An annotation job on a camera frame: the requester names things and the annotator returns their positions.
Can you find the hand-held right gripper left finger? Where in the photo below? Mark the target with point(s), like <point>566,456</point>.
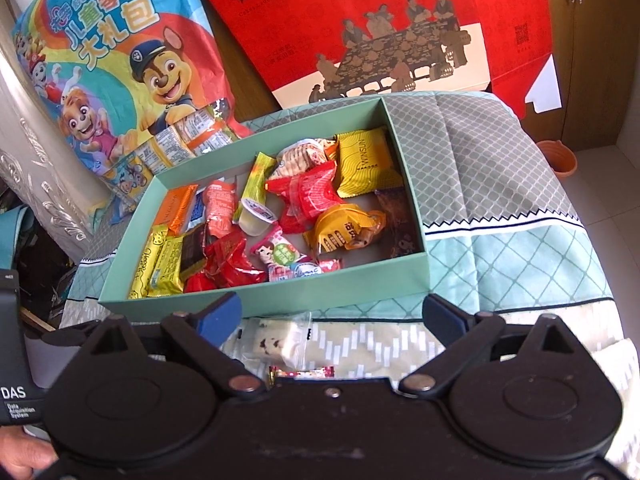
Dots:
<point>220,317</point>

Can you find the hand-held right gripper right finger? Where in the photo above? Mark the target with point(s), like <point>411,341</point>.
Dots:
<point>445,317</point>

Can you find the small red packet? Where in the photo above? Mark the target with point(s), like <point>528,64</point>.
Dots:
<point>200,283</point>

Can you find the clear white bar packet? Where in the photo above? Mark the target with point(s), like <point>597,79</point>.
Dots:
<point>272,340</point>

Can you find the red packet white letters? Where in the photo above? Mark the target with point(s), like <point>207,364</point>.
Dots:
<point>232,257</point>

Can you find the dark chocolate packet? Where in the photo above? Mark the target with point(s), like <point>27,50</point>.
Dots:
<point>192,252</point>

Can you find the yellow wafer packet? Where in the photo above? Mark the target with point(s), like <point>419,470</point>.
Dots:
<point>167,265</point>

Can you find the green cardboard box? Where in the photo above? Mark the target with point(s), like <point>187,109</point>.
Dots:
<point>300,301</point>

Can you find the yellow stick packet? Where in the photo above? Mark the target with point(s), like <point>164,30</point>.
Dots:
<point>145,260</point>

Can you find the clear jelly cup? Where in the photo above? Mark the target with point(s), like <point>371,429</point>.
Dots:
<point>257,217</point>

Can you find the dark brown packet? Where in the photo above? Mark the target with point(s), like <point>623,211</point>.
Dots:
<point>400,220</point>

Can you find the blue white packet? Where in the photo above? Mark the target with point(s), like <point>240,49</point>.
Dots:
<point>198,210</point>

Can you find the salmon red packet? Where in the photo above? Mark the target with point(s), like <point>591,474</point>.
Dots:
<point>220,207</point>

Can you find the small pink candy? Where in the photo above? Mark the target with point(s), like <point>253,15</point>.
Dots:
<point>330,265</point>

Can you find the orange yellow packet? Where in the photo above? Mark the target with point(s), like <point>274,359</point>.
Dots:
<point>340,230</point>

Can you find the green yellow long packet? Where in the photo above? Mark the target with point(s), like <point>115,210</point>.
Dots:
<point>255,180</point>

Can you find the puffy red packet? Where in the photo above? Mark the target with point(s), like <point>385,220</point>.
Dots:
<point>305,195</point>

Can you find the large yellow packet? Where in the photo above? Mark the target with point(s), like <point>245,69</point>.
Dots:
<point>367,162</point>

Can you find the clear biscuit packet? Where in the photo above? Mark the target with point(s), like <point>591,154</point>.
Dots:
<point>305,155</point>

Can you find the person's left hand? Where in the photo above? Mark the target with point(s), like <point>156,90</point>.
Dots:
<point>25,452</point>

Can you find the patterned bed cover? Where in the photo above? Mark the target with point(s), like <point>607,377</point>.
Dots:
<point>500,270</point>

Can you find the red white candy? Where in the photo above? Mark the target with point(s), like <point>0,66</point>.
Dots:
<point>300,373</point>

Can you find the blue foil packet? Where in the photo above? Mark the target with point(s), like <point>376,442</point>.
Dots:
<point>124,209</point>

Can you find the yellow cartoon packet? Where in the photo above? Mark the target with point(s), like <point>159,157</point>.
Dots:
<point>131,177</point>

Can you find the teal cloth bag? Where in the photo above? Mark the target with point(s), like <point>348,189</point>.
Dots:
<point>15,235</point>

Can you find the white yellow-edged packet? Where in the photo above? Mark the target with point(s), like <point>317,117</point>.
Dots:
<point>174,142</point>
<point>152,155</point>

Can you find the silver orange-striped packet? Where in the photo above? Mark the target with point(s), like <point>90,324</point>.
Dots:
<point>210,132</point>

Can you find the orange plastic bucket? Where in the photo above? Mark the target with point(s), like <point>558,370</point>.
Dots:
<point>560,160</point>

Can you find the embossed white curtain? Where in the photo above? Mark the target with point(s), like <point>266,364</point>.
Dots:
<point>30,170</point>

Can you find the wooden cabinet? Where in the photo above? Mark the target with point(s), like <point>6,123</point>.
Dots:
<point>600,60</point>

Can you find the large cartoon dog bag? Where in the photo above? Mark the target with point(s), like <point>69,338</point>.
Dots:
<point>100,35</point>

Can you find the red gift box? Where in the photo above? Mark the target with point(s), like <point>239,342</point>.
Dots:
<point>300,10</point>

